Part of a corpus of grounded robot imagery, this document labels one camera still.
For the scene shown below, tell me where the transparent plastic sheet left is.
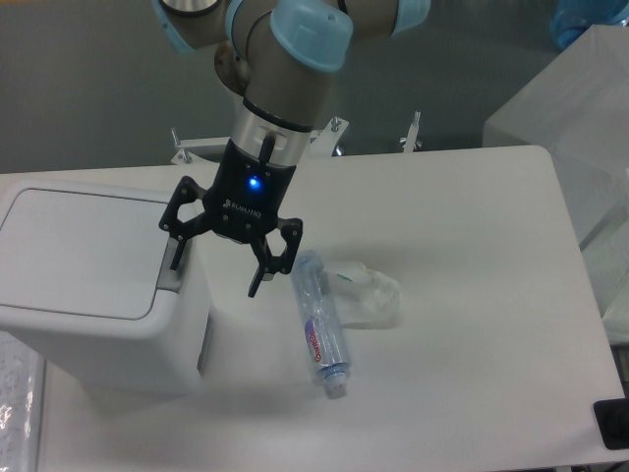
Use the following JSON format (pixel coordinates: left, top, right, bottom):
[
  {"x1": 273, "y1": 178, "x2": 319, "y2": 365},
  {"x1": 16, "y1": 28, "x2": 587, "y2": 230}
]
[{"x1": 1, "y1": 332, "x2": 45, "y2": 471}]

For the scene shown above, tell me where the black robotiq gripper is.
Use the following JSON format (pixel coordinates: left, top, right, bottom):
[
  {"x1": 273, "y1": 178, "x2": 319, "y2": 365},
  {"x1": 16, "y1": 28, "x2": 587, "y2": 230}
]
[{"x1": 157, "y1": 138, "x2": 304, "y2": 300}]

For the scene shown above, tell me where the white push-lid trash can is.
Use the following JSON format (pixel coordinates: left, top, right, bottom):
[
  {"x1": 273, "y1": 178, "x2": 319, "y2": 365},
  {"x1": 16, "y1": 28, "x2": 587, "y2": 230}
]
[{"x1": 1, "y1": 179, "x2": 212, "y2": 394}]

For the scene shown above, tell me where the white pedestal base frame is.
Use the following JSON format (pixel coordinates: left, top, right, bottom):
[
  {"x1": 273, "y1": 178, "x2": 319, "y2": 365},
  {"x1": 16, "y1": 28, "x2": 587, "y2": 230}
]
[{"x1": 171, "y1": 116, "x2": 350, "y2": 165}]

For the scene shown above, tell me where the clear plastic water bottle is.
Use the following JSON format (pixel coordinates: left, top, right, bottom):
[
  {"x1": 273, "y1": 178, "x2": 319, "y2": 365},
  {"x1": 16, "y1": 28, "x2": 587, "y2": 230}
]
[{"x1": 291, "y1": 250, "x2": 352, "y2": 399}]

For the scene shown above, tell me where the black device at edge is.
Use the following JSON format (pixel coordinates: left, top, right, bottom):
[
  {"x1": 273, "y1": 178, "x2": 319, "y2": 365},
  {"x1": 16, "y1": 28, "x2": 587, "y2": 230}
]
[{"x1": 594, "y1": 398, "x2": 628, "y2": 450}]

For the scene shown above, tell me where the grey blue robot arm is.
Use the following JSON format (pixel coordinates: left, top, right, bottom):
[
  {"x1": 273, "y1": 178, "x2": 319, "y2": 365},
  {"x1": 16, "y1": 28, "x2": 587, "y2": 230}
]
[{"x1": 153, "y1": 0, "x2": 430, "y2": 291}]

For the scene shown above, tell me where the crumpled clear plastic bag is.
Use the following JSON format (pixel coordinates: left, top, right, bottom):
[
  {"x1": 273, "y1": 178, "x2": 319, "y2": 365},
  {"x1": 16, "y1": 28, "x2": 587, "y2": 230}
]
[{"x1": 323, "y1": 261, "x2": 401, "y2": 329}]

